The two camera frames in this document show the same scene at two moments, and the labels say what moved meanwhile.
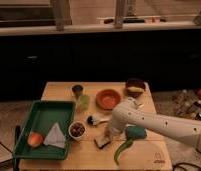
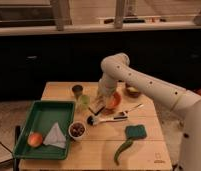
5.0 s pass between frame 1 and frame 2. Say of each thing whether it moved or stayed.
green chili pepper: stayed
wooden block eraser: moved
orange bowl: stayed
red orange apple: stayed
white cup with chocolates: stayed
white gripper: moved
